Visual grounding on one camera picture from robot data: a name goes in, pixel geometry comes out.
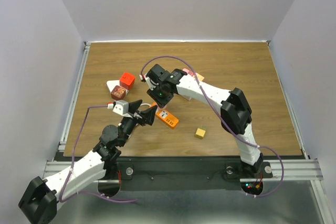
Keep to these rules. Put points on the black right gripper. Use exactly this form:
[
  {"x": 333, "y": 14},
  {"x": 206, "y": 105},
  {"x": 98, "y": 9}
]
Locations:
[{"x": 161, "y": 103}]

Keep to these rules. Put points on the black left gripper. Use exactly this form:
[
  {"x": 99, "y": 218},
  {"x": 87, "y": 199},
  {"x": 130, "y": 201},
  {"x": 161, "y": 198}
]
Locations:
[{"x": 147, "y": 117}]

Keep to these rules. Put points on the orange power strip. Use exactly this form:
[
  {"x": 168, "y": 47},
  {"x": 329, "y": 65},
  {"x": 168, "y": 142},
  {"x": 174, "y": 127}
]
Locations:
[{"x": 166, "y": 117}]

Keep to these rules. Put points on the pink triangular socket adapter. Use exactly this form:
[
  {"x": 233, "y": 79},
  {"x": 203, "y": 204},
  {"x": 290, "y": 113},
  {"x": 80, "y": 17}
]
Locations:
[{"x": 187, "y": 71}]

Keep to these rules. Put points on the yellow green cube socket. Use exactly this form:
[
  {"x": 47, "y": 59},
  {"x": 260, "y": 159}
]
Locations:
[{"x": 200, "y": 133}]

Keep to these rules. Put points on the white cube socket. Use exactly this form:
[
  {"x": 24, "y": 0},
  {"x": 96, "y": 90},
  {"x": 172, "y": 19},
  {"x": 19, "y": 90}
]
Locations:
[{"x": 186, "y": 97}]

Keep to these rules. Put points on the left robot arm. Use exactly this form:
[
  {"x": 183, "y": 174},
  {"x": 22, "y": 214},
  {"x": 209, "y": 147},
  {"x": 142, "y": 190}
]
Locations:
[{"x": 43, "y": 197}]

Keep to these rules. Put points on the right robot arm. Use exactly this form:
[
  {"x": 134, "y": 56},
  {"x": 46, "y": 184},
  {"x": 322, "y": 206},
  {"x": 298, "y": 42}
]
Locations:
[{"x": 230, "y": 106}]

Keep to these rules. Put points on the dark red cube socket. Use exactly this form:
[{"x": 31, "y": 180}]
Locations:
[{"x": 118, "y": 92}]

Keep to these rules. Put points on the bright red cube socket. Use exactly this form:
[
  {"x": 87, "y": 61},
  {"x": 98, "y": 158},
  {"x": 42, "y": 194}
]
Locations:
[{"x": 127, "y": 80}]

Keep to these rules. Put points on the beige dragon cube socket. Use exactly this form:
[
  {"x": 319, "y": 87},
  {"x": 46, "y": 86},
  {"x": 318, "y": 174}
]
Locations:
[{"x": 200, "y": 77}]

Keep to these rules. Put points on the white power strip base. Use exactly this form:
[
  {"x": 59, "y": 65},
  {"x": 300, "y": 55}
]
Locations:
[{"x": 111, "y": 84}]

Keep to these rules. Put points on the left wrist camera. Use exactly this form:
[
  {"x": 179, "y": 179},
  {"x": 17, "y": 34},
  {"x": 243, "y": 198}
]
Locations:
[{"x": 120, "y": 107}]

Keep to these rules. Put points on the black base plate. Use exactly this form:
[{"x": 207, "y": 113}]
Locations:
[{"x": 183, "y": 173}]

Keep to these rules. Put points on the aluminium rail frame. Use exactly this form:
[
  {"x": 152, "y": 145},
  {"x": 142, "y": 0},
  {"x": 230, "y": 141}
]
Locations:
[{"x": 55, "y": 77}]

